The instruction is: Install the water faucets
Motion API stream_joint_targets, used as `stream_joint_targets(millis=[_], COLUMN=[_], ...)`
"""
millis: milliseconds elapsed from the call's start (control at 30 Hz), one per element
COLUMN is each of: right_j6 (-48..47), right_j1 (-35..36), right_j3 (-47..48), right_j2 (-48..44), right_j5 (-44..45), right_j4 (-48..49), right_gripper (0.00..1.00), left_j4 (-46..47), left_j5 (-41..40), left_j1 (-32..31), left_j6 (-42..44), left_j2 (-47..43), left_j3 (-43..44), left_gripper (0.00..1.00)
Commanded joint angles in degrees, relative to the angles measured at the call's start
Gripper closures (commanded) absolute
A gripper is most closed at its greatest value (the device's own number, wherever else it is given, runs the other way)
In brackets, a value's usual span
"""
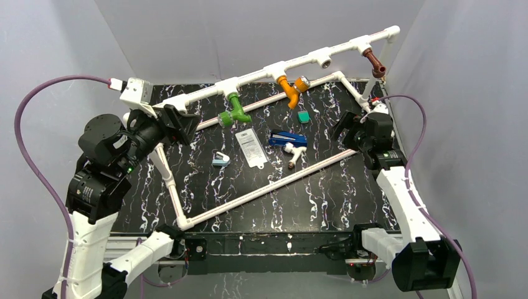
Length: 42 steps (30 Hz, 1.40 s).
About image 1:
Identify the light blue small clip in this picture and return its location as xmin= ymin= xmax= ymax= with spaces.
xmin=211 ymin=151 xmax=231 ymax=167

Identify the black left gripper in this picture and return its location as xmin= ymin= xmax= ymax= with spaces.
xmin=119 ymin=100 xmax=202 ymax=173

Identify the white PVC pipe frame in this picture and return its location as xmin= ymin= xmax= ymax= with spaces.
xmin=122 ymin=25 xmax=401 ymax=232

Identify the orange plastic faucet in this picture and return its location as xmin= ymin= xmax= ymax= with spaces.
xmin=276 ymin=75 xmax=311 ymax=110

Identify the green plastic faucet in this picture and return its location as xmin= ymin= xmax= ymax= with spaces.
xmin=217 ymin=92 xmax=252 ymax=128

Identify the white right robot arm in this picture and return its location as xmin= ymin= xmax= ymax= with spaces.
xmin=331 ymin=112 xmax=460 ymax=292

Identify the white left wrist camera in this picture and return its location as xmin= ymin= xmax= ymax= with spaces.
xmin=108 ymin=77 xmax=157 ymax=118

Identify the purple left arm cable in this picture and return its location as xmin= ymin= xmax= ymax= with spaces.
xmin=14 ymin=74 xmax=113 ymax=299

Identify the black metal base rail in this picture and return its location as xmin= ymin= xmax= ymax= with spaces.
xmin=105 ymin=230 xmax=403 ymax=285

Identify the white plastic faucet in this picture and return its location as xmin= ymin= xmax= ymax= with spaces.
xmin=283 ymin=143 xmax=307 ymax=169

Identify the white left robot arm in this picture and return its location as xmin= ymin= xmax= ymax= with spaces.
xmin=43 ymin=106 xmax=200 ymax=298

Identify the blue stapler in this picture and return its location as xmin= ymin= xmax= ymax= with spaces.
xmin=268 ymin=129 xmax=308 ymax=147

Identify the brown plastic faucet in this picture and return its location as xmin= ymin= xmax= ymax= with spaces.
xmin=362 ymin=48 xmax=386 ymax=78

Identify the white plastic package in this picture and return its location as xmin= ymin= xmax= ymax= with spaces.
xmin=235 ymin=128 xmax=268 ymax=169

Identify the teal small box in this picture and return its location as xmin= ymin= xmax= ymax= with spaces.
xmin=297 ymin=111 xmax=311 ymax=124

